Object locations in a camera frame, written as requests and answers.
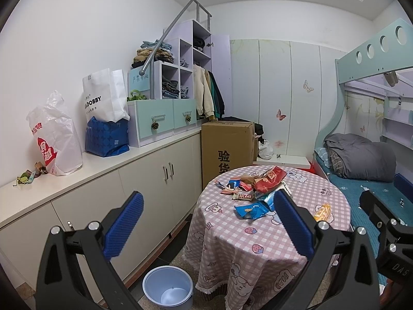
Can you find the blue snack wrapper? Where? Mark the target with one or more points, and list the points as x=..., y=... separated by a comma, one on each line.
x=252, y=211

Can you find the white low cabinet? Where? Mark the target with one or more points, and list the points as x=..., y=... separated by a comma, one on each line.
x=168, y=174

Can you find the white low platform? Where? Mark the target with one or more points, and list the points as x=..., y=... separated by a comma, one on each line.
x=299, y=162

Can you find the purple cubby shelf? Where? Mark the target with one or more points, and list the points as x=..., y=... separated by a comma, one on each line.
x=192, y=43

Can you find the blue patterned bag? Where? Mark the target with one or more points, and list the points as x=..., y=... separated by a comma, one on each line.
x=106, y=139

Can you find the brown cardboard box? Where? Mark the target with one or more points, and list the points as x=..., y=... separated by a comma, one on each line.
x=226, y=145

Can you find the brown candy bar wrapper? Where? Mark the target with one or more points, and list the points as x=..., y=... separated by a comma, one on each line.
x=243, y=196

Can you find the light blue trash bin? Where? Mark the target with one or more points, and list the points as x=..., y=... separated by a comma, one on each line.
x=169, y=287

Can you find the grey folded blanket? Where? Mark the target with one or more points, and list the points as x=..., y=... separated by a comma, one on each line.
x=356, y=157

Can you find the white red plastic bag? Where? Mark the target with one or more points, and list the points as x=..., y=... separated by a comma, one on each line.
x=55, y=134

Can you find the teal bed sheet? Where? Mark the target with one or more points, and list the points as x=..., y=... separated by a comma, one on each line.
x=397, y=195

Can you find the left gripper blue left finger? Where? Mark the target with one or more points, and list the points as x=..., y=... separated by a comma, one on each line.
x=119, y=224

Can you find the teal bunk bed frame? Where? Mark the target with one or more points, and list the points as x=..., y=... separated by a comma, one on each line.
x=374, y=93

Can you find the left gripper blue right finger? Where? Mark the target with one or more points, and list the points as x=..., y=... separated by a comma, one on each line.
x=296, y=227

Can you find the white plastic bag on floor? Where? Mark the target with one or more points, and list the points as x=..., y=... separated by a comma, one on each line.
x=265, y=151

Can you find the red snack wrapper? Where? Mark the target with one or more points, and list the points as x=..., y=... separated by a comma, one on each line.
x=269, y=180

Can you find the hanging beige jacket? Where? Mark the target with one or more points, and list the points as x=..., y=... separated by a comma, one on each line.
x=202, y=93

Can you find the small wrappers on counter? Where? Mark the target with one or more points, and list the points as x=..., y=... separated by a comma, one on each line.
x=28, y=176

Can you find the white orange plastic bag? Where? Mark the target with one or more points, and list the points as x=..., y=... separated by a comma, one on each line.
x=323, y=213

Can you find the folded clothes pile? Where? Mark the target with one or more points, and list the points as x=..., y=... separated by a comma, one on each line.
x=163, y=53

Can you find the white paper shopping bag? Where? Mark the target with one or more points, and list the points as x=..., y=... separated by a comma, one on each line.
x=105, y=96

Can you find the pink checkered tablecloth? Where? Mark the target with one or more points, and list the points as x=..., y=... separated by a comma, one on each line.
x=255, y=259

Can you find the teal drawer unit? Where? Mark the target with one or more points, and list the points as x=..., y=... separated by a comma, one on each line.
x=154, y=119

